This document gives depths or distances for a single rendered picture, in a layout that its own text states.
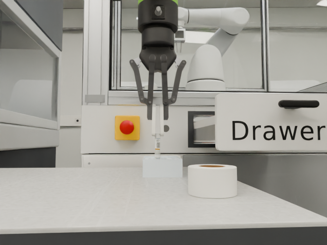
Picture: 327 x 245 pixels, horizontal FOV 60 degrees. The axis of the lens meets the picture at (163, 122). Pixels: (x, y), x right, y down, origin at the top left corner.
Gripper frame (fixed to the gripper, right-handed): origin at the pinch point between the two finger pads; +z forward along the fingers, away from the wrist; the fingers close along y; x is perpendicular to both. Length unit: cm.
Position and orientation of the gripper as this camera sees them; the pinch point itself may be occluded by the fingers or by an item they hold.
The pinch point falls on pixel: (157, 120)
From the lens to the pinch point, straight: 63.6
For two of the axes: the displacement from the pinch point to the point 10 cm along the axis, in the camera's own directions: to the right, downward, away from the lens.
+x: -0.4, 0.7, 10.0
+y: 10.0, 0.0, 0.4
